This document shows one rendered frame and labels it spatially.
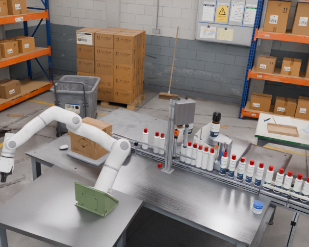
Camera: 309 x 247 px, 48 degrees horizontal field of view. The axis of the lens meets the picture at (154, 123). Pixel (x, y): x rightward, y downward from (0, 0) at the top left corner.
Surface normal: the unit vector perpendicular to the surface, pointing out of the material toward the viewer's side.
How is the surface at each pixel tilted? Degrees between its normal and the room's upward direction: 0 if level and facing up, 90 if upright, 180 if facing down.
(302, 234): 0
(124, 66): 89
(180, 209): 0
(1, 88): 90
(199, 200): 0
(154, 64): 90
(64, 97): 94
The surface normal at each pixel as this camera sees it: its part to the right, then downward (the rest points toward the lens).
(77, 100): -0.03, 0.45
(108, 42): -0.25, 0.37
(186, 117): 0.41, 0.38
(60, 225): 0.06, -0.92
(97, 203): -0.45, 0.33
